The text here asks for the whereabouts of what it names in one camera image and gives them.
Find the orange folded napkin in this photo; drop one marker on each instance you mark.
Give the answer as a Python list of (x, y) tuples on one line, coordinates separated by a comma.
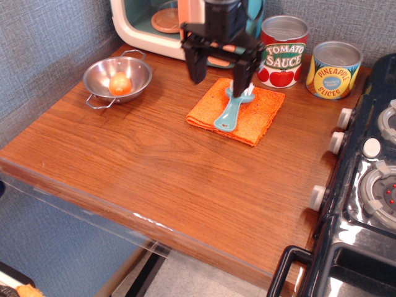
[(253, 120)]

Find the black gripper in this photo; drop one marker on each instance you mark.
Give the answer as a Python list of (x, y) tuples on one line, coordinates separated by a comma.
[(255, 12)]

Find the tomato sauce can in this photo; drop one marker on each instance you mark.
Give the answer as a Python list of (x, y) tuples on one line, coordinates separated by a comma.
[(284, 38)]

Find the orange toy fruit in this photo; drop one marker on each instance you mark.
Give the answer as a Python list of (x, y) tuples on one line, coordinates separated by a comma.
[(120, 84)]

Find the teal brush white bristles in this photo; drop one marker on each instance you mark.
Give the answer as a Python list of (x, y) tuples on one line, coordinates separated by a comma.
[(227, 121)]

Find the white stove knob middle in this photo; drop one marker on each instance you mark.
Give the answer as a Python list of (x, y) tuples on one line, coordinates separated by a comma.
[(336, 142)]

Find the white stove knob rear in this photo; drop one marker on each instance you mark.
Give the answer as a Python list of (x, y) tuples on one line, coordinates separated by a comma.
[(344, 118)]

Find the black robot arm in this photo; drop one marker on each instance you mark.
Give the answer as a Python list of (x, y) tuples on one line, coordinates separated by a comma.
[(226, 1)]

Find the clear acrylic table guard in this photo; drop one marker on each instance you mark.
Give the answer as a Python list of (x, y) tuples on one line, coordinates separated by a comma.
[(88, 217)]

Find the pineapple slices can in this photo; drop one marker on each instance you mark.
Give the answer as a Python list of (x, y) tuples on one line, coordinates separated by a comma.
[(333, 70)]

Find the black toy stove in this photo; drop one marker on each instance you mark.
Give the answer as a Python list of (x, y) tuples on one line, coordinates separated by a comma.
[(354, 238)]

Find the black oven door handle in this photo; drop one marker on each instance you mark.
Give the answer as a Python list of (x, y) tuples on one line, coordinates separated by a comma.
[(290, 255)]

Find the small steel bowl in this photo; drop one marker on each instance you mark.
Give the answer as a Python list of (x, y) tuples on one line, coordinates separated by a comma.
[(96, 78)]

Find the toy microwave teal and cream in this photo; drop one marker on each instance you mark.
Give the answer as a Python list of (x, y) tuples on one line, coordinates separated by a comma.
[(155, 25)]

